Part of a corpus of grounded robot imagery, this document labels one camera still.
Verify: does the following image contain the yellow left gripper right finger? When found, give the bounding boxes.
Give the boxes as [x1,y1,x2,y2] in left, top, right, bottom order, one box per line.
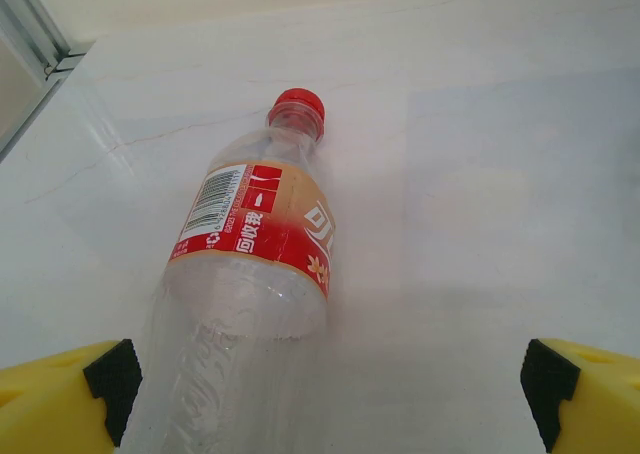
[519,337,640,454]

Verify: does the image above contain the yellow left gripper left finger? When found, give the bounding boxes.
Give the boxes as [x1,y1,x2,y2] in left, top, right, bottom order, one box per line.
[0,338,145,454]

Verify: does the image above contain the orange snack wrapper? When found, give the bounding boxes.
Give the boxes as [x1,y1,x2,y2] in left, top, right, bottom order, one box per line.
[119,87,341,454]

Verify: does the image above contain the aluminium side rail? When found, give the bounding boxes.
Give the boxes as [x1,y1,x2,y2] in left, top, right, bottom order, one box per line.
[0,51,97,163]

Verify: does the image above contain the aluminium frame post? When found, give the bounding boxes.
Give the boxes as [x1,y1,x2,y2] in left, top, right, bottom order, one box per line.
[0,0,76,73]

